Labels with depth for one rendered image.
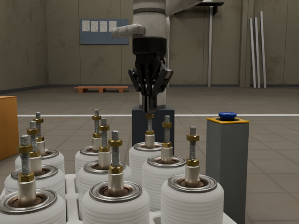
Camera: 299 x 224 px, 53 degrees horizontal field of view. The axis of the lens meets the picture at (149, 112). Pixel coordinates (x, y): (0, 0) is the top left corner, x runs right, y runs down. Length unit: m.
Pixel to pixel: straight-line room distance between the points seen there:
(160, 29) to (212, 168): 0.33
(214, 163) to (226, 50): 8.62
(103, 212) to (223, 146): 0.35
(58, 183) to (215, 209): 0.25
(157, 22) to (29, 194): 0.41
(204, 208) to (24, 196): 0.24
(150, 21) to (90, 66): 8.46
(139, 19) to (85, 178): 0.34
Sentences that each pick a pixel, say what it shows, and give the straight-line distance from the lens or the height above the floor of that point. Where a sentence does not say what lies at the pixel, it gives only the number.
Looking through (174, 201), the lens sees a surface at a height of 0.24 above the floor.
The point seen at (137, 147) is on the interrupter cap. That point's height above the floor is 0.25.
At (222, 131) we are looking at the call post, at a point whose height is 0.29.
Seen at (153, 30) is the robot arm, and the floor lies 0.51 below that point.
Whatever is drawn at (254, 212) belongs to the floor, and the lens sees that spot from 1.01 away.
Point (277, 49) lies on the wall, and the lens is 9.77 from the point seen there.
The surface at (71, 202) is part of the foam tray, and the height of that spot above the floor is 0.18.
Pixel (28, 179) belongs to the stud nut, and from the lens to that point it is 0.43.
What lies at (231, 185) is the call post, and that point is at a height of 0.17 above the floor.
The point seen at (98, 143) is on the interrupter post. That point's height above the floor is 0.27.
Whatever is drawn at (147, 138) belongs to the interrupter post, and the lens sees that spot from 0.68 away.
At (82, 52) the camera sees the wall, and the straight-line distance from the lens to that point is 9.15.
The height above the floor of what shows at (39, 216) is 0.25.
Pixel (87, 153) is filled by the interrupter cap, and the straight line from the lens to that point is 0.65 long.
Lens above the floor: 0.42
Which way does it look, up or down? 7 degrees down
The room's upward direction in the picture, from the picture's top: straight up
